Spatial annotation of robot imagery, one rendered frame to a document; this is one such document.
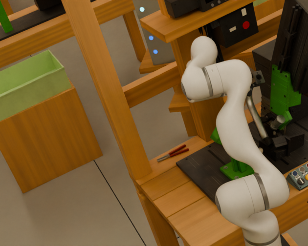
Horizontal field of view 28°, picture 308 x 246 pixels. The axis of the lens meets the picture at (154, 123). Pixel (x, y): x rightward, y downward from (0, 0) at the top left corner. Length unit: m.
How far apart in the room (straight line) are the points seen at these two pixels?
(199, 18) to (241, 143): 0.74
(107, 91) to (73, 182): 2.05
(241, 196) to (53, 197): 2.73
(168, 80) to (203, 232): 0.74
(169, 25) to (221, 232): 0.85
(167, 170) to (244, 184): 0.94
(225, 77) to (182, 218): 0.78
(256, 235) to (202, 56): 0.61
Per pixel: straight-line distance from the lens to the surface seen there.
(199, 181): 2.67
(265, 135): 2.63
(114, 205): 4.18
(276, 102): 2.63
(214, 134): 2.51
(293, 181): 2.51
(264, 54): 2.76
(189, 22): 2.50
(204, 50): 2.05
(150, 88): 2.76
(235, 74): 1.98
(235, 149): 1.94
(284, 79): 2.54
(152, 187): 2.75
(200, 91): 1.97
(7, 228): 4.44
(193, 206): 2.58
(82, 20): 2.44
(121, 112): 2.64
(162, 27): 2.53
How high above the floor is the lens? 2.55
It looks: 32 degrees down
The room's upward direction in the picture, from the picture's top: 19 degrees counter-clockwise
